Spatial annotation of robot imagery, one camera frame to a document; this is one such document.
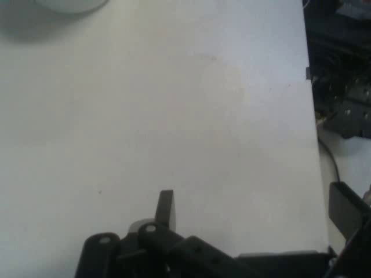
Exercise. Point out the white enamel mug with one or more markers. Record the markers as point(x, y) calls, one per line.
point(75, 5)

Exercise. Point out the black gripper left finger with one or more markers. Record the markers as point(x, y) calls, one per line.
point(150, 255)

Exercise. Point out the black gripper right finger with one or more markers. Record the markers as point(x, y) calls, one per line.
point(347, 214)

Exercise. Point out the black equipment clutter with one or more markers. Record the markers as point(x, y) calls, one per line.
point(342, 43)

